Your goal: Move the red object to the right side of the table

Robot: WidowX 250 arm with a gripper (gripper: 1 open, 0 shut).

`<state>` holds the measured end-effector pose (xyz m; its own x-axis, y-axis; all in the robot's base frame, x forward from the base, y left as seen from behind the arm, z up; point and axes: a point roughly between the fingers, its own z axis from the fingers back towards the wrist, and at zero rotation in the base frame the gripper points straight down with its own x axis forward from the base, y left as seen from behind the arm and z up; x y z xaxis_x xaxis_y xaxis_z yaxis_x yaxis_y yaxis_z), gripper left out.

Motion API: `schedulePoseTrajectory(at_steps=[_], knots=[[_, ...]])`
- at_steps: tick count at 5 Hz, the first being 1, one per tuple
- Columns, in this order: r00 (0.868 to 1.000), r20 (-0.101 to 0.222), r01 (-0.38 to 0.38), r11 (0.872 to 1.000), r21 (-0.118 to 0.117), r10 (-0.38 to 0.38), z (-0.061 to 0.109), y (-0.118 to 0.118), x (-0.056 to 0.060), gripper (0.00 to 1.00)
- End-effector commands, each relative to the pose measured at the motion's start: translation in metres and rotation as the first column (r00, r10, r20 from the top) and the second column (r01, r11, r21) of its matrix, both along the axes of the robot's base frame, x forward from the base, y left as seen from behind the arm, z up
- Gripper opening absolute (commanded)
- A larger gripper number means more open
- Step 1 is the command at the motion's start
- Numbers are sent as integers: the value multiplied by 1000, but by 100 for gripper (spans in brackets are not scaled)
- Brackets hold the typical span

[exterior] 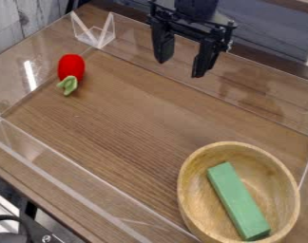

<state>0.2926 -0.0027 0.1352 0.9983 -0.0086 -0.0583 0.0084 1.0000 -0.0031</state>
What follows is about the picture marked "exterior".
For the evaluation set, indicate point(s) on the black metal table frame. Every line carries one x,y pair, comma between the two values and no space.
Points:
45,228

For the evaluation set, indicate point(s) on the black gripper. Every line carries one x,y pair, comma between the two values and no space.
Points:
190,18

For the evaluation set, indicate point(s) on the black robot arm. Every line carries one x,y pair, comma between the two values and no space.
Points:
192,19

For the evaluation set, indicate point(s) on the red plush radish green leaves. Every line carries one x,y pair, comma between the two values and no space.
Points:
71,68

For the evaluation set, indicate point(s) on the green rectangular block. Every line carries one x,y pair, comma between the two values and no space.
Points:
238,202

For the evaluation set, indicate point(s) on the wooden bowl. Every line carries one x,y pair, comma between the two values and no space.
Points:
268,181

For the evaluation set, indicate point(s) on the clear acrylic enclosure wall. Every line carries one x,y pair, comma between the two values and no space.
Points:
96,156

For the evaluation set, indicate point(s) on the clear acrylic corner bracket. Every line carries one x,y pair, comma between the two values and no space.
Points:
97,37

